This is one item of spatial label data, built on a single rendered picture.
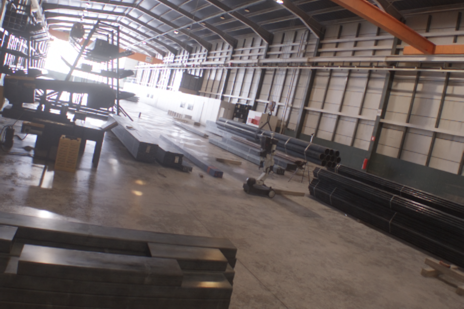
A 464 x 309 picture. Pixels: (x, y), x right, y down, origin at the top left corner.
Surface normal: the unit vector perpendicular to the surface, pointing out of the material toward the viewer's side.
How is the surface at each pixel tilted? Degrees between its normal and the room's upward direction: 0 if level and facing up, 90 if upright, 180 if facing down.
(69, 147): 90
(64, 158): 90
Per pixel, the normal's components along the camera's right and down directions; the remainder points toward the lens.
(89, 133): 0.47, 0.14
